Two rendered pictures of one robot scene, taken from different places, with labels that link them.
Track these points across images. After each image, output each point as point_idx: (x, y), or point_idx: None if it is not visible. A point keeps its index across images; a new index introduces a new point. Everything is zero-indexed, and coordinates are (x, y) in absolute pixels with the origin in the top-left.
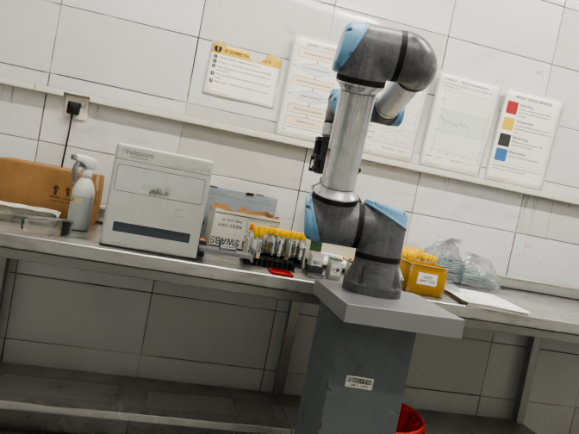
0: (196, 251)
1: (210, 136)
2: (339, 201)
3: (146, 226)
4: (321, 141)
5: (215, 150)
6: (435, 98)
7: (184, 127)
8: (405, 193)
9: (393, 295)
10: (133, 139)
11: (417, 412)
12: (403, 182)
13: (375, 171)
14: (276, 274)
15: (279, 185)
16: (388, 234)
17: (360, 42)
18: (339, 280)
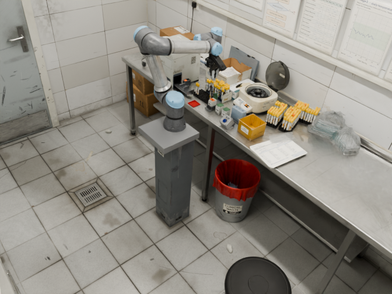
0: (172, 86)
1: (237, 23)
2: (155, 90)
3: None
4: None
5: (238, 30)
6: (350, 14)
7: (228, 17)
8: (325, 74)
9: (169, 130)
10: (212, 20)
11: (255, 185)
12: (325, 67)
13: (310, 56)
14: (188, 104)
15: (263, 53)
16: (167, 108)
17: (135, 38)
18: (218, 114)
